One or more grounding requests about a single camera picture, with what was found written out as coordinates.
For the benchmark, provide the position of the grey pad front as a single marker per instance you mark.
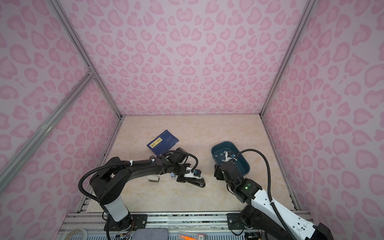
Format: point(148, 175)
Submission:
point(151, 234)

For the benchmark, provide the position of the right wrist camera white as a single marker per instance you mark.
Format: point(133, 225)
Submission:
point(229, 156)

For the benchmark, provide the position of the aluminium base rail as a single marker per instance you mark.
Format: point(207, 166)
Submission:
point(215, 225)

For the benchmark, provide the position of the aluminium frame corner post right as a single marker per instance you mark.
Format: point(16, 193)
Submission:
point(308, 11)

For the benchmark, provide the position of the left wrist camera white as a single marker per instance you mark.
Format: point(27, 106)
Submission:
point(196, 174)

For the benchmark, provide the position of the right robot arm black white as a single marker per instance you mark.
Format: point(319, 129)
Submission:
point(262, 212)

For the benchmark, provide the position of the orange handled tool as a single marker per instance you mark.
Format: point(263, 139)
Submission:
point(192, 236)

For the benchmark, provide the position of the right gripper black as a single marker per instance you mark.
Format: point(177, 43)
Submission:
point(218, 171)

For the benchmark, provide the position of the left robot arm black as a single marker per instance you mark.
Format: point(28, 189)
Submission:
point(105, 184)

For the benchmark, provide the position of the aluminium frame corner post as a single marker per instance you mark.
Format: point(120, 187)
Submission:
point(79, 46)
point(308, 11)

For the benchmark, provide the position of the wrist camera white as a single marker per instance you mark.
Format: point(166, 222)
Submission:
point(196, 174)
point(229, 156)

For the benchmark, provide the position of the teal plastic tray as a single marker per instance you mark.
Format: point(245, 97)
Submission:
point(219, 150)

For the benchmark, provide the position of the blue book yellow label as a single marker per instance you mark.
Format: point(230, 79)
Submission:
point(162, 143)

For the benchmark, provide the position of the aluminium diagonal frame bar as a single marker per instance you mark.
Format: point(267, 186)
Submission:
point(20, 159)

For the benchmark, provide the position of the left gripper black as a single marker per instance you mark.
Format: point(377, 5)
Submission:
point(184, 179)

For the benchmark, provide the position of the aluminium frame corner post left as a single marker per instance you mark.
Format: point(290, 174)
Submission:
point(79, 46)

